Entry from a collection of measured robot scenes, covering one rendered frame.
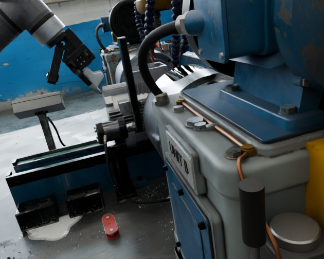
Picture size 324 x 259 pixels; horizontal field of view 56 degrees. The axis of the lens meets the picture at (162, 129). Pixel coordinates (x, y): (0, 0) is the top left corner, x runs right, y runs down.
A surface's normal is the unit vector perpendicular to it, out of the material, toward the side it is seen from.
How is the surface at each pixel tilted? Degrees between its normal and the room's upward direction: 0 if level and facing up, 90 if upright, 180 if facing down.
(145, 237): 0
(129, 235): 0
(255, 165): 45
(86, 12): 90
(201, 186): 90
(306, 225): 0
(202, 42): 90
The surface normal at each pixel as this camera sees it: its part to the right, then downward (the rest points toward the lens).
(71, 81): 0.35, 0.29
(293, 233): -0.15, -0.92
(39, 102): 0.13, -0.25
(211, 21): -0.95, 0.23
